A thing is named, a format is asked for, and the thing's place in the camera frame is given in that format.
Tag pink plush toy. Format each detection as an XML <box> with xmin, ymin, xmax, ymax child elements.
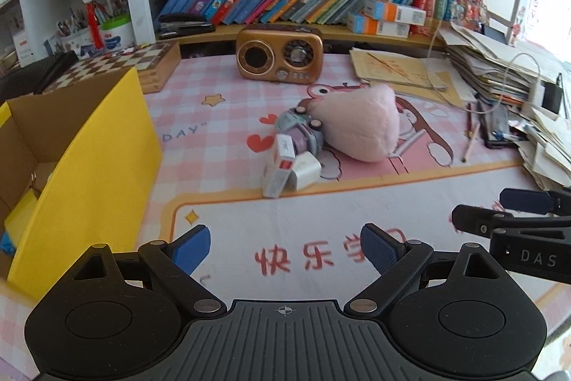
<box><xmin>310</xmin><ymin>83</ymin><xmax>399</xmax><ymax>163</ymax></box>

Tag wooden chessboard box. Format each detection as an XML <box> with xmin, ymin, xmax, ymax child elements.
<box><xmin>42</xmin><ymin>41</ymin><xmax>181</xmax><ymax>95</ymax></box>

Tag wooden pencil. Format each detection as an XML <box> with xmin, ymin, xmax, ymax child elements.
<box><xmin>461</xmin><ymin>122</ymin><xmax>480</xmax><ymax>163</ymax></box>

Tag brown paper envelopes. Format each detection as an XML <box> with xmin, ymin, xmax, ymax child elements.
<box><xmin>349</xmin><ymin>48</ymin><xmax>449</xmax><ymax>91</ymax></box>

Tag black stapler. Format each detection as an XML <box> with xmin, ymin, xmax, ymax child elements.
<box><xmin>158</xmin><ymin>12</ymin><xmax>217</xmax><ymax>40</ymax></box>

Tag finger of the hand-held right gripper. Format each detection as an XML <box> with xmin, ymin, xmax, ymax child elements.
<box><xmin>499</xmin><ymin>187</ymin><xmax>571</xmax><ymax>216</ymax></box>
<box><xmin>450</xmin><ymin>205</ymin><xmax>571</xmax><ymax>236</ymax></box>

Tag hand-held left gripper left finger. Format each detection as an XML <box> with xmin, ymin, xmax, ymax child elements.
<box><xmin>74</xmin><ymin>224</ymin><xmax>228</xmax><ymax>317</ymax></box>

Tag brown retro radio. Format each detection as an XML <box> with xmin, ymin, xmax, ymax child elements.
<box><xmin>236</xmin><ymin>28</ymin><xmax>324</xmax><ymax>85</ymax></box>

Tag yellow cardboard box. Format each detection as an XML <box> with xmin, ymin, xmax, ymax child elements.
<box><xmin>0</xmin><ymin>66</ymin><xmax>163</xmax><ymax>301</ymax></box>

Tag white pen holder with pens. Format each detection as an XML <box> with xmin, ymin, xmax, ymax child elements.
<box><xmin>57</xmin><ymin>6</ymin><xmax>94</xmax><ymax>51</ymax></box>

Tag small white and red box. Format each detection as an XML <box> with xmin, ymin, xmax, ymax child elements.
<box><xmin>262</xmin><ymin>135</ymin><xmax>297</xmax><ymax>199</ymax></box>

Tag stack of loose papers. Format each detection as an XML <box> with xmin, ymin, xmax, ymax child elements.
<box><xmin>439</xmin><ymin>21</ymin><xmax>571</xmax><ymax>192</ymax></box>

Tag orange and white carton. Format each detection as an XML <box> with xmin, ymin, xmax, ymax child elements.
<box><xmin>361</xmin><ymin>0</ymin><xmax>426</xmax><ymax>25</ymax></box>
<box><xmin>347</xmin><ymin>12</ymin><xmax>410</xmax><ymax>38</ymax></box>

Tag grey purple toy car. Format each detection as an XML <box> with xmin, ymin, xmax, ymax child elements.
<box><xmin>273</xmin><ymin>106</ymin><xmax>325</xmax><ymax>156</ymax></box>

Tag white jar with green lid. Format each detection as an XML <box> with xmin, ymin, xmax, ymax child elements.
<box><xmin>99</xmin><ymin>16</ymin><xmax>135</xmax><ymax>50</ymax></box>

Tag black electronic keyboard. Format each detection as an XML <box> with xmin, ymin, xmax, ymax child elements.
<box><xmin>0</xmin><ymin>51</ymin><xmax>81</xmax><ymax>100</ymax></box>

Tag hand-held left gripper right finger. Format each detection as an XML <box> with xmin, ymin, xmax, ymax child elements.
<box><xmin>343</xmin><ymin>222</ymin><xmax>505</xmax><ymax>317</ymax></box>

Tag white charger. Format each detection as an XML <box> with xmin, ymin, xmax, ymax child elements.
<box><xmin>290</xmin><ymin>151</ymin><xmax>322</xmax><ymax>191</ymax></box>

